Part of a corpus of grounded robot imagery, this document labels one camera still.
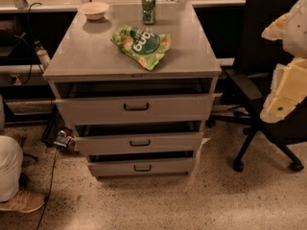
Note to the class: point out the beige bowl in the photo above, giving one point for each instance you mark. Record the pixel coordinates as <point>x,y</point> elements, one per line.
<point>93,10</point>

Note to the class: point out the tan sneaker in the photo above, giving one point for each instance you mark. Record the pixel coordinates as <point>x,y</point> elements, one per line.
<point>23,202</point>

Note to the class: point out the grey bottom drawer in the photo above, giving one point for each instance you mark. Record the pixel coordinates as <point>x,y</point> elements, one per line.
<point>160,166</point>

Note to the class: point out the grey drawer cabinet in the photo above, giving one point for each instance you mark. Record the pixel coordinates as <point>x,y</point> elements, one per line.
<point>88,65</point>

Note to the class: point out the person leg light trousers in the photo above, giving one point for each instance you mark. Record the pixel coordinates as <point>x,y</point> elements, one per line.
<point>11,157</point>

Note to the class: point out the grey drawer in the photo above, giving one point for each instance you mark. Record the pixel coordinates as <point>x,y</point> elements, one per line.
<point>140,143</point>
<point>160,166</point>
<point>135,109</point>

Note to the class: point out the grey top drawer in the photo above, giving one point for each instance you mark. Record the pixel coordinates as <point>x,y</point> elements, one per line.
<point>135,109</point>

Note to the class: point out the plastic water bottle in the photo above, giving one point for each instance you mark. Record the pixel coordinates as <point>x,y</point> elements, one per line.
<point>42,54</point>

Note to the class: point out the green soda can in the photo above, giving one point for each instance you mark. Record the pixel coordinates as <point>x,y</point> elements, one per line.
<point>148,9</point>

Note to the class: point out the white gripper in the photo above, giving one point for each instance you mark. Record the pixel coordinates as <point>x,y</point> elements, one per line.
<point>296,33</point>

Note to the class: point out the black office chair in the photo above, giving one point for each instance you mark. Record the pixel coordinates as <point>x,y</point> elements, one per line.
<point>247,83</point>

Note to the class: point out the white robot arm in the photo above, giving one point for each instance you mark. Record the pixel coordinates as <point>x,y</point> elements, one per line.
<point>289,82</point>

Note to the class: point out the green chip bag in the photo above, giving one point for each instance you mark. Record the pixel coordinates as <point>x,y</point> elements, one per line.
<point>148,49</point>

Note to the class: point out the grey middle drawer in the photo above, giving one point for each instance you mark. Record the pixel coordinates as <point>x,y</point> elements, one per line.
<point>140,143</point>

